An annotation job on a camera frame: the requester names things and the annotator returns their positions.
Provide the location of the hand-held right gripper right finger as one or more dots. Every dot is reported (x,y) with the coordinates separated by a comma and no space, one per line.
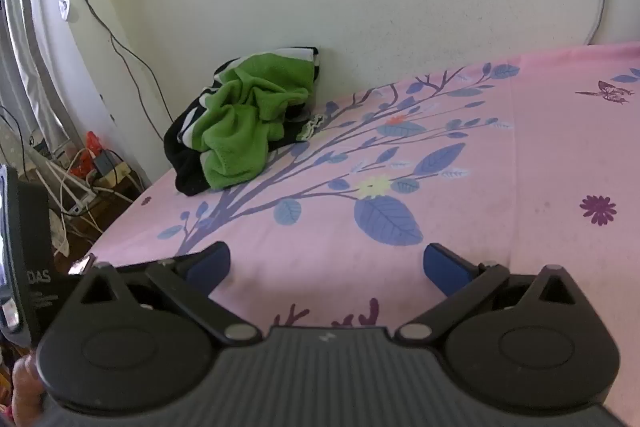
(445,268)

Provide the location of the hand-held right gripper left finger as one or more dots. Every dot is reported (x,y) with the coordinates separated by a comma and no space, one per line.
(210,263)

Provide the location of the person's left hand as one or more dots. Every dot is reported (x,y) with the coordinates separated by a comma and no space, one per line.
(24,387)

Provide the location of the pink floral bedsheet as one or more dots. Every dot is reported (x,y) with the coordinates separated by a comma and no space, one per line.
(500,182)

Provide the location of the grey power adapter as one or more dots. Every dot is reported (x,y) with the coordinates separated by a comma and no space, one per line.
(105,163)

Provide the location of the red plastic bag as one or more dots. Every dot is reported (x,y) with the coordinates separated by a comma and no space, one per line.
(93,143)

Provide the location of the small white patterned cloth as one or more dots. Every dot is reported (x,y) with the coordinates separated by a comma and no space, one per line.
(312,127)

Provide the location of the white wall hook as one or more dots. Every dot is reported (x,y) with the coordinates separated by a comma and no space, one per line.
(64,6)

